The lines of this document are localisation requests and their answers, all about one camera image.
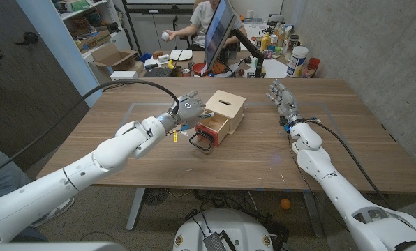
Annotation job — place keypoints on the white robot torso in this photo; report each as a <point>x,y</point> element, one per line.
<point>236,226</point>

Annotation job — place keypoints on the small orange ball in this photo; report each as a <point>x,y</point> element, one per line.
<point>285,203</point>

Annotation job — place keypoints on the white baseball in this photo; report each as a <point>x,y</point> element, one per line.
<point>165,36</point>

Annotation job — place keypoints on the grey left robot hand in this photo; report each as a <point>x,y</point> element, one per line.
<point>188,109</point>

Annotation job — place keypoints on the grey table leg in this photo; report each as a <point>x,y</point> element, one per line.
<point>135,209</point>
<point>313,216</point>

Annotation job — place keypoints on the orange basketball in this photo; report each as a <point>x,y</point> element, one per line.
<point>219,68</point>

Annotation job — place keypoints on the white plate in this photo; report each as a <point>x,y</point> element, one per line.
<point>181,55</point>

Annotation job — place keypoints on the yellow banana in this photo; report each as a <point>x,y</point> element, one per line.
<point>172,64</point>

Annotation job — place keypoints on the red bowl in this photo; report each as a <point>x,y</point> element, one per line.
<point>198,68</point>

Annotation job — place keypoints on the seated person in light shirt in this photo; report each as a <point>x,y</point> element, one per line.
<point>201,17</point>

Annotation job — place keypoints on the wooden box with slot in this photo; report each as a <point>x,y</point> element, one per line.
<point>225,111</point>

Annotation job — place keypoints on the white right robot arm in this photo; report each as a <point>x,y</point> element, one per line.
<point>333,181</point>

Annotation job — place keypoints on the white rectangular power box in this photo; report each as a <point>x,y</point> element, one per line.
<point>124,75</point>

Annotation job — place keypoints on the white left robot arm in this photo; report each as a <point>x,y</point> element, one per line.
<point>89,164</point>

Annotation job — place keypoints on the white canister with blue label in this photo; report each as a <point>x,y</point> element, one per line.
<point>296,62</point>

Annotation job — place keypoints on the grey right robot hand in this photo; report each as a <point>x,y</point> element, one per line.
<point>286,102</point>

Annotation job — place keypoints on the black computer monitor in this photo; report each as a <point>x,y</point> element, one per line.
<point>216,35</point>

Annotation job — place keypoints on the standing person in jeans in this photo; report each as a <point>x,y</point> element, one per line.
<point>2,178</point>

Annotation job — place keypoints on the yellow mustard bottle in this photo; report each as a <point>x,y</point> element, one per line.
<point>265,43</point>

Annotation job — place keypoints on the red fronted wooden drawer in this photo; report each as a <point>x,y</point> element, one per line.
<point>208,129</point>

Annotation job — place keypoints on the white storage shelf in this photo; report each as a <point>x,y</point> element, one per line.
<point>89,14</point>

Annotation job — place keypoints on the black keyboard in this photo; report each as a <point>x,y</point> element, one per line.
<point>158,72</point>

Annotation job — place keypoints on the open cardboard box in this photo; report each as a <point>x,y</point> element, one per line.
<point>113,57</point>

